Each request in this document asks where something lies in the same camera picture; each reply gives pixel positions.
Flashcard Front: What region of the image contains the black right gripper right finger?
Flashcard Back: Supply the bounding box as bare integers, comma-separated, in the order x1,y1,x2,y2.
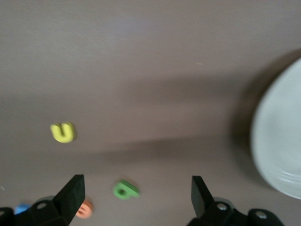
188,176,252,226

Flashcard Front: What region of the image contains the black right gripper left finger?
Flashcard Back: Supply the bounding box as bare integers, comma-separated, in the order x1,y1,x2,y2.
14,174,85,226

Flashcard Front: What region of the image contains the orange foam letter e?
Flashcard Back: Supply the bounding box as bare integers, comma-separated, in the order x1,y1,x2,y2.
75,200,94,219

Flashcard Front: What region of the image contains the green foam letter g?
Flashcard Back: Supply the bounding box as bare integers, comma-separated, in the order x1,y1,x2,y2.
112,179,141,201

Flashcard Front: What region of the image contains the yellow foam letter u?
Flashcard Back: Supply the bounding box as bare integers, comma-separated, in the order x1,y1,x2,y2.
50,121,76,144

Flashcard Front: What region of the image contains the blue foam letter p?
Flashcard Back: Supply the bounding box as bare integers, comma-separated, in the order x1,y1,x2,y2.
14,202,32,215

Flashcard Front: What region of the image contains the beige round plate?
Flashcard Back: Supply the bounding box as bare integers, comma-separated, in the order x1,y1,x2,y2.
250,56,301,200

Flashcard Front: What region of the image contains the brown table cover sheet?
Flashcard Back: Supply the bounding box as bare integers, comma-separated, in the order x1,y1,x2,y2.
0,0,301,226

